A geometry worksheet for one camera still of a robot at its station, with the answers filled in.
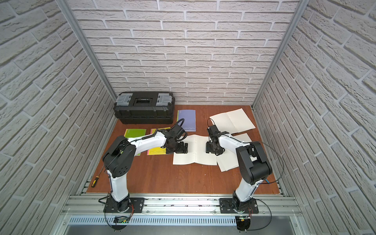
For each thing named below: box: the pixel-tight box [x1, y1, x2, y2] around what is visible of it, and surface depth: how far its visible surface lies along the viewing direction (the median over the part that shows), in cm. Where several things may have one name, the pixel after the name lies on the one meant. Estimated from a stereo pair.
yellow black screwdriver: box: [91, 164, 105, 188], surface depth 82 cm
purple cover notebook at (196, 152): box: [172, 134, 218, 166], surface depth 91 cm
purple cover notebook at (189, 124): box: [176, 109, 196, 132], surface depth 116 cm
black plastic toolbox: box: [113, 91, 176, 125], surface depth 99 cm
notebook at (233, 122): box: [209, 108, 257, 135], surface depth 113 cm
